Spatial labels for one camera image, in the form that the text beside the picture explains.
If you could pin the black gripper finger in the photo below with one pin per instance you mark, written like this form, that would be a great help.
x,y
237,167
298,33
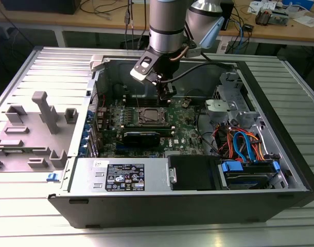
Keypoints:
x,y
172,91
163,92

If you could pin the silver CPU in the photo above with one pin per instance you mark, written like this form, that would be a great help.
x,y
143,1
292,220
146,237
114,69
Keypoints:
x,y
154,114

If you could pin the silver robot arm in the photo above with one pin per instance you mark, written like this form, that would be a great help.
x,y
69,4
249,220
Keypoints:
x,y
167,25

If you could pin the black RAM slot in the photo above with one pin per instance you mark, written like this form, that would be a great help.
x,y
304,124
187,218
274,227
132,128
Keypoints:
x,y
144,97
144,102

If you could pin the blue expansion slot clip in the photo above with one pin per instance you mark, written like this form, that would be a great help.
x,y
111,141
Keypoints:
x,y
83,151
90,115
84,141
87,129

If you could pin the green motherboard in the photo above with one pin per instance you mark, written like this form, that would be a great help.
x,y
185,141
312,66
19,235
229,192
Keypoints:
x,y
182,133

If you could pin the black graphics card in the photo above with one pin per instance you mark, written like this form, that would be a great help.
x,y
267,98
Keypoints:
x,y
141,140

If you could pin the silver drive cage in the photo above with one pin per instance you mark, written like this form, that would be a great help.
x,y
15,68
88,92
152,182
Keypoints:
x,y
239,103

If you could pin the silver bay latch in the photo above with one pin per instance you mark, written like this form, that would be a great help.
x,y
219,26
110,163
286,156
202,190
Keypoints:
x,y
173,175

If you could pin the black rating label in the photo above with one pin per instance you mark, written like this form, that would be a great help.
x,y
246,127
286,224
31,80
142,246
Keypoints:
x,y
126,177

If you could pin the hard disk in blue carrier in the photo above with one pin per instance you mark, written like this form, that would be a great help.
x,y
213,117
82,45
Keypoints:
x,y
231,166

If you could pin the copper coil part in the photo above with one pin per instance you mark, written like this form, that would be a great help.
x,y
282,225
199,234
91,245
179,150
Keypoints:
x,y
262,16

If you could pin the wooden workbench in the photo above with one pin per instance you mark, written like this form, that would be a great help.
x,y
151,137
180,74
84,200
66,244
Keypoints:
x,y
69,15

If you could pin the black open PC case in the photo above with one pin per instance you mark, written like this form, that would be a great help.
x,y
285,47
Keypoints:
x,y
146,208

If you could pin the silver power supply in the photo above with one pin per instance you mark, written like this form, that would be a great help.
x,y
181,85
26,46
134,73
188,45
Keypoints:
x,y
82,177

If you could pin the grey bench device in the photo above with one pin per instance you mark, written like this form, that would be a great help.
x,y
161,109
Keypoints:
x,y
280,18

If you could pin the grey parts rack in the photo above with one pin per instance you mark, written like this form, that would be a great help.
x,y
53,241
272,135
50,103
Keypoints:
x,y
33,133

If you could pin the small blue clip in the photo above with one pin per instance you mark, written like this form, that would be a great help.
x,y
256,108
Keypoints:
x,y
52,177

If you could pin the large black box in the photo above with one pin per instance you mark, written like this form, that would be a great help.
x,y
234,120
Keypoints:
x,y
38,6

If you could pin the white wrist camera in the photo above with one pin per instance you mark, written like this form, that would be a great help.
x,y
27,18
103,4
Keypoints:
x,y
142,68

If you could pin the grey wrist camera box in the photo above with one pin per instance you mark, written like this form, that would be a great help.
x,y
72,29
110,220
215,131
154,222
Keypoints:
x,y
193,52

